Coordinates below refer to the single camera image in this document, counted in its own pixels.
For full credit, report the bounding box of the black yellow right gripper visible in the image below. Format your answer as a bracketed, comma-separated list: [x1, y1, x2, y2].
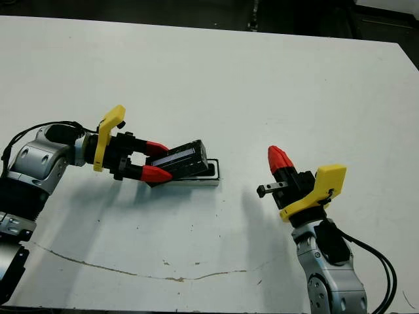
[257, 145, 348, 227]

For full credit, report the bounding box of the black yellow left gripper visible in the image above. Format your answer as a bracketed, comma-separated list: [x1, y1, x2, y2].
[93, 104, 173, 184]

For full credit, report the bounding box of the black camera box lid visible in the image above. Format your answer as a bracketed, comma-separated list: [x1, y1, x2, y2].
[147, 139, 210, 190]

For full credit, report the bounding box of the black floor stand leg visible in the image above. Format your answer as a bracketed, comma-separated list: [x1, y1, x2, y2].
[247, 0, 261, 33]

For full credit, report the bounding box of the white-lined camera box base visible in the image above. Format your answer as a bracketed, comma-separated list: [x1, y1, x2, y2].
[163, 158, 221, 188]

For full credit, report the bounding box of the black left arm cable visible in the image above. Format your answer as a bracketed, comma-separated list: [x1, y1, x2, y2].
[0, 120, 99, 167]

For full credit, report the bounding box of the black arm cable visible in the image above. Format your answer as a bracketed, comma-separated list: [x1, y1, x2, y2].
[337, 228, 399, 314]
[0, 120, 99, 167]

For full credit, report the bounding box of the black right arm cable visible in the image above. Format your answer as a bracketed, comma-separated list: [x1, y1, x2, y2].
[337, 228, 399, 314]

